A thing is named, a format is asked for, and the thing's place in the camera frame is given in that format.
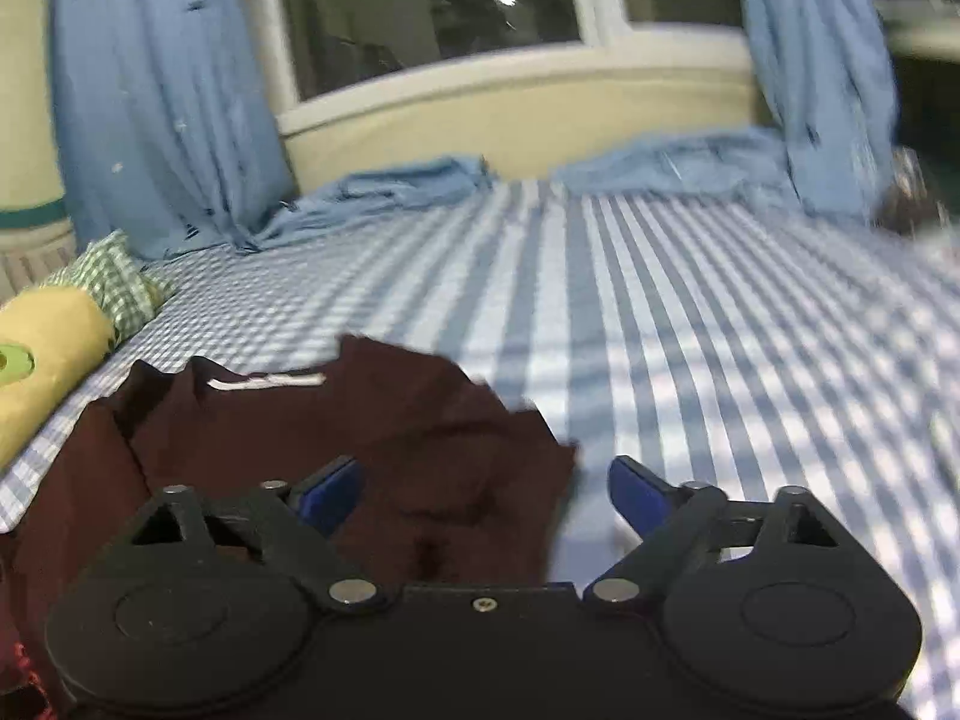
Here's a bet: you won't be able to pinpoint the maroon printed shirt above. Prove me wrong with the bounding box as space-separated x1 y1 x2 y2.
0 334 580 720

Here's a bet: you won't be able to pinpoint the white framed window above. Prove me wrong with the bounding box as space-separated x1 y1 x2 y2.
234 0 758 137

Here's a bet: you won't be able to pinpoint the clear shiny object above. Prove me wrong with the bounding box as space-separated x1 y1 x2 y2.
874 148 947 237

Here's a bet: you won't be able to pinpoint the teal trimmed headboard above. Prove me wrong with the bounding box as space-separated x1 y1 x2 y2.
0 195 77 305

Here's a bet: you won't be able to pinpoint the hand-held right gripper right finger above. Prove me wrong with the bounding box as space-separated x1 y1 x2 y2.
585 456 857 605

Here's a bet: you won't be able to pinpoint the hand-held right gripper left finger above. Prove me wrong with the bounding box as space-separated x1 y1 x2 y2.
129 456 377 610

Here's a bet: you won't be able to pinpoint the green checked pillow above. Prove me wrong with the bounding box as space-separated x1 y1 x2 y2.
41 231 175 355

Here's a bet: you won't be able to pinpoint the blue checked bed sheet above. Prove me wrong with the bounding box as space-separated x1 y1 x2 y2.
0 178 960 720

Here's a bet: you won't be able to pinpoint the blue star curtain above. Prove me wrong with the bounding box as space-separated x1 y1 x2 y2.
551 0 902 224
48 0 497 260

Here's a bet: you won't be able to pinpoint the yellow bolster pillow green ends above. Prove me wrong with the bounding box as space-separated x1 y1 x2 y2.
0 289 118 470

